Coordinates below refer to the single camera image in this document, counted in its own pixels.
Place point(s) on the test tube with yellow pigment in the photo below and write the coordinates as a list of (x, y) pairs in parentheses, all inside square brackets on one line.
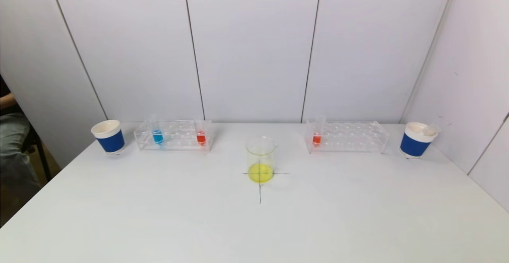
[(430, 129)]

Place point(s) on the bystander bare forearm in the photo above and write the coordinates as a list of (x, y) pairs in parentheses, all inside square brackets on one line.
[(5, 101)]

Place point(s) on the clear glass beaker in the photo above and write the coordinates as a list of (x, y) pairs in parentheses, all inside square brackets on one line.
[(260, 167)]

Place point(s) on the test tube with red liquid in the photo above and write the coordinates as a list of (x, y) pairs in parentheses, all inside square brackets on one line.
[(316, 139), (201, 137)]

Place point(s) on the clear acrylic test tube rack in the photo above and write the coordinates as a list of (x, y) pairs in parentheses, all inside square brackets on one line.
[(350, 140), (179, 139)]

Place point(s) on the test tube with blue liquid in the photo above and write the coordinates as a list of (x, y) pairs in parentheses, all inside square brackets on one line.
[(157, 137)]

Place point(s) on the blue white paper cup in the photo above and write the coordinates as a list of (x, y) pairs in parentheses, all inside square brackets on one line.
[(110, 141), (413, 145)]

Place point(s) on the black chair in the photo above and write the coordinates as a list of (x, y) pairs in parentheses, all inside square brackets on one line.
[(37, 147)]

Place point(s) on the bystander grey trousers leg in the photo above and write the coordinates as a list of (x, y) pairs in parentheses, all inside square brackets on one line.
[(14, 151)]

